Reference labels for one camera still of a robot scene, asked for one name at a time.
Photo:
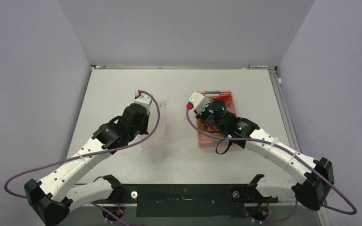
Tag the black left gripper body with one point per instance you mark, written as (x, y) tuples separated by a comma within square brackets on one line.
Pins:
[(141, 129)]

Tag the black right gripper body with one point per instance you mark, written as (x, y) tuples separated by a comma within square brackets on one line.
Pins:
[(206, 116)]

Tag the clear dotted zip top bag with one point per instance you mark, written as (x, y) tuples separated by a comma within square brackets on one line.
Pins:
[(161, 128)]

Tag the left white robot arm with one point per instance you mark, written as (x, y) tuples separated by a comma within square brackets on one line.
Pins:
[(54, 196)]

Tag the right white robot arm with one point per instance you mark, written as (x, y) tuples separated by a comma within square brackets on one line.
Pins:
[(310, 180)]

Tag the red watermelon slice toy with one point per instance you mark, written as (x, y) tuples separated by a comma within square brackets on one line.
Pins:
[(227, 99)]

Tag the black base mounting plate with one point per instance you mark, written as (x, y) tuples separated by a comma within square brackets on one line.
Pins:
[(188, 200)]

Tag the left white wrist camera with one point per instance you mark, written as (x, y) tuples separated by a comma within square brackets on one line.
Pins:
[(143, 100)]

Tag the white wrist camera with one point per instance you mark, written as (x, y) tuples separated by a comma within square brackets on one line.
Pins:
[(143, 100), (198, 102)]

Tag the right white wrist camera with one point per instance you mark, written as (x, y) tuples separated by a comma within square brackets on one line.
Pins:
[(198, 102)]

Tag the aluminium table edge rail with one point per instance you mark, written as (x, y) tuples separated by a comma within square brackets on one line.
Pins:
[(290, 131)]

